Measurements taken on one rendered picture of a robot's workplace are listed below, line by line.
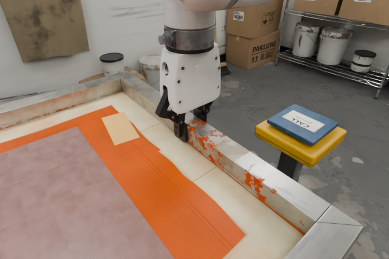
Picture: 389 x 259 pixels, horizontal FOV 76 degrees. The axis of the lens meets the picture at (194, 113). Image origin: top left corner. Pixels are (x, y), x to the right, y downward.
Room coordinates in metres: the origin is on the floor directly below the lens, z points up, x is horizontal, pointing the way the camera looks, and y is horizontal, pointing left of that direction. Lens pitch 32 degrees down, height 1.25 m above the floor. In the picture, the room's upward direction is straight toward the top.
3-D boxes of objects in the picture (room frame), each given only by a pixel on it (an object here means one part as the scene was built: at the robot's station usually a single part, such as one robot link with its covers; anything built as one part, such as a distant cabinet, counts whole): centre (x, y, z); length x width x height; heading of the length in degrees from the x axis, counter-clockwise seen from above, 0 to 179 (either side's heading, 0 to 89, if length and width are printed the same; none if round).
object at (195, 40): (0.38, 0.01, 1.15); 0.09 x 0.07 x 0.03; 130
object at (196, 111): (0.40, -0.02, 0.99); 0.03 x 0.03 x 0.07; 40
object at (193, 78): (0.38, 0.01, 1.09); 0.10 x 0.07 x 0.11; 130
